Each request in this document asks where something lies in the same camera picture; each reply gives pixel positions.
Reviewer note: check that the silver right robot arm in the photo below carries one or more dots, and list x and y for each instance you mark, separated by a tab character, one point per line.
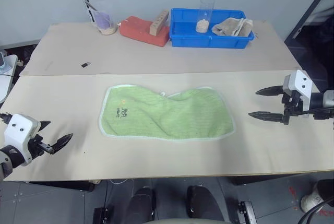
326	100

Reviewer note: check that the blue plastic bin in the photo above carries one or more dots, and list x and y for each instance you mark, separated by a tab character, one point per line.
182	40

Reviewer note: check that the black table frame bar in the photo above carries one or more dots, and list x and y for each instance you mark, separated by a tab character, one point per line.
274	179
60	186

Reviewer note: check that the dark blue panel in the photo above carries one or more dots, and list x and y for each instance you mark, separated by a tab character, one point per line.
318	25

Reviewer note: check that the black metal bracket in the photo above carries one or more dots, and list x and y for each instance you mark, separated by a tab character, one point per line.
100	216
246	212

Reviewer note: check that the clear glass beaker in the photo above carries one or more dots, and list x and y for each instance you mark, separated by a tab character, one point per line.
109	29

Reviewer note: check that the small black chip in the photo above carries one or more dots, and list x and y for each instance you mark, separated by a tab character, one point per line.
85	64

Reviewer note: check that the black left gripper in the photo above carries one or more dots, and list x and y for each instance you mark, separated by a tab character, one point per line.
37	147

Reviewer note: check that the white shoe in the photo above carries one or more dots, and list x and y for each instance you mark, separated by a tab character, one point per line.
313	198

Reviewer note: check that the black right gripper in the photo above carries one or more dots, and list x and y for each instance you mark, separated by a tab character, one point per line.
291	104

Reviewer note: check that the beige folded cloth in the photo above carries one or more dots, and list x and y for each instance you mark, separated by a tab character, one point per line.
232	28

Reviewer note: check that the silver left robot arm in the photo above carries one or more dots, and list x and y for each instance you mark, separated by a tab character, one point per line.
9	159

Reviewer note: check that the grey robot torso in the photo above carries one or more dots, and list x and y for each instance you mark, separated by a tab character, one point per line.
174	221

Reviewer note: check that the wooden block with holes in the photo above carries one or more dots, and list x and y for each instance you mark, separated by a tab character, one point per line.
157	23

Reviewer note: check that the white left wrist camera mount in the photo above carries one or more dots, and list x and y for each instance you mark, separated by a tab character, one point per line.
19	130

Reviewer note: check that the purple scoop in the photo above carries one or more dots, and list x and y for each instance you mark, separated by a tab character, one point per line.
102	19

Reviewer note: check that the red cloth bundle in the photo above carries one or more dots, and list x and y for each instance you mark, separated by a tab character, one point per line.
138	29

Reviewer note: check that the tall clear glass cylinder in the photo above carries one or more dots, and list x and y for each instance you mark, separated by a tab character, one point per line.
206	10

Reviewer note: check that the green towel with white trim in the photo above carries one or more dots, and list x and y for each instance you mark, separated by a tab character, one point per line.
167	115

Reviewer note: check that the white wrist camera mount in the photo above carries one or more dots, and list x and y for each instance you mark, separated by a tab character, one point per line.
300	84
19	130

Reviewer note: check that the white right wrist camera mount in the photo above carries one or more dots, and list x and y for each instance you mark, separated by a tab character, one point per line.
300	84

